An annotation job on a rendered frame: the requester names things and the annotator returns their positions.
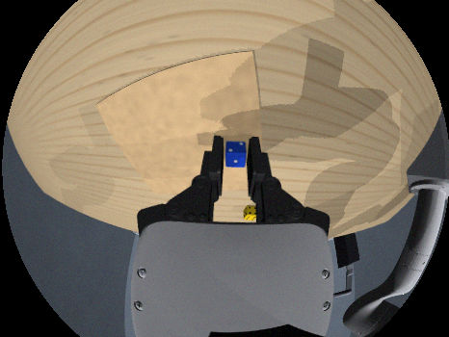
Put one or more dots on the blue die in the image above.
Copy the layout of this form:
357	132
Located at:
235	154

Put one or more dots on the tan mat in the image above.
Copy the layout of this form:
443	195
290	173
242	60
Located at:
164	122

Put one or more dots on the yellow die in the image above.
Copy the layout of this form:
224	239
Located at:
249	213

